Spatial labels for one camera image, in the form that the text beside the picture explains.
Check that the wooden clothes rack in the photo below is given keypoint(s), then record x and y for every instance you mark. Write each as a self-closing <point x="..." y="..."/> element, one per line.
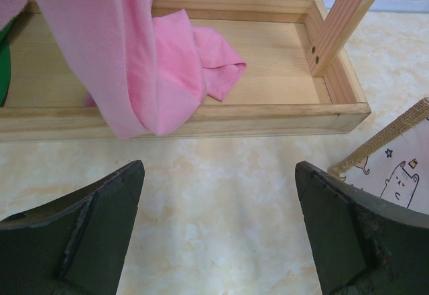
<point x="298" y="78"/>

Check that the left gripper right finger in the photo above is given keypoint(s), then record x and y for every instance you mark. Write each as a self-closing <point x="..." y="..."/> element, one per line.
<point x="361" y="244"/>

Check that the brown canvas bag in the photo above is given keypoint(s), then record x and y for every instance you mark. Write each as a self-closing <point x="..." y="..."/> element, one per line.
<point x="393" y="164"/>

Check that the green shirt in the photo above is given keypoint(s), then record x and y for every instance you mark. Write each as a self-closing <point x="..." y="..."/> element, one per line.
<point x="5" y="63"/>

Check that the pink shirt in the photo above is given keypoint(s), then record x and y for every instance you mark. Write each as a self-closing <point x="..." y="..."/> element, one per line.
<point x="145" y="74"/>

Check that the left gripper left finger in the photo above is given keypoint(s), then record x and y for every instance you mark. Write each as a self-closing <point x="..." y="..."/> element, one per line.
<point x="75" y="244"/>

